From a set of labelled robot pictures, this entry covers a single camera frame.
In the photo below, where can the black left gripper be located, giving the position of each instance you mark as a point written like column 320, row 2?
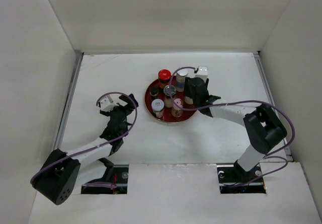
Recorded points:
column 126, row 108

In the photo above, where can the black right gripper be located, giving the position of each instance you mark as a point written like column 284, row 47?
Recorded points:
column 187, row 92

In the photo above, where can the black round-top grinder bottle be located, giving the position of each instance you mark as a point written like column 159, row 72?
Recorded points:
column 188, row 100

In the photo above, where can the tall silver-lid blue-label jar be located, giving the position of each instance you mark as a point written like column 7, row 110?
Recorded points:
column 180, row 79

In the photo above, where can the small black-cap spice bottle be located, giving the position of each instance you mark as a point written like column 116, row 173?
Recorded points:
column 153, row 92

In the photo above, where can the pink-lid spice jar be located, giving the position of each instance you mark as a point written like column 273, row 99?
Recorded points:
column 177, row 108

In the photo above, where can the clear-dome-lid spice jar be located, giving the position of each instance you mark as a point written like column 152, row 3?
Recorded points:
column 169, row 92

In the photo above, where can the white-lid low jar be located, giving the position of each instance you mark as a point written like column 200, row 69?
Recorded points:
column 157, row 106

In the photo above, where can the red-lid chili sauce jar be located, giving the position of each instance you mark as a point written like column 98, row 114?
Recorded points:
column 164, row 76

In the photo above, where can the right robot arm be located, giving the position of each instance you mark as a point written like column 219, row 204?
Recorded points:
column 263, row 127

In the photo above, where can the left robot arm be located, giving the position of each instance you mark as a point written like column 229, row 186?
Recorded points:
column 61, row 172

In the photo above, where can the red round tray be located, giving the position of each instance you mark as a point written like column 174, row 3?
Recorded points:
column 167, row 116

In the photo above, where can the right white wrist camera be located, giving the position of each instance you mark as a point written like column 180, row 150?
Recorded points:
column 201, row 72

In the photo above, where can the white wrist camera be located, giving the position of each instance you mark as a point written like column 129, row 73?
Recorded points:
column 106, row 103
column 201, row 72

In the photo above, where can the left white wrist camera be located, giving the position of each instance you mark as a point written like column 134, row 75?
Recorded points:
column 106, row 103

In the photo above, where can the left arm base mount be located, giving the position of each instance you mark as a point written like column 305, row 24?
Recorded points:
column 111, row 180

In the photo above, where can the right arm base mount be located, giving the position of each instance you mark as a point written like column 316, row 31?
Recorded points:
column 245, row 183

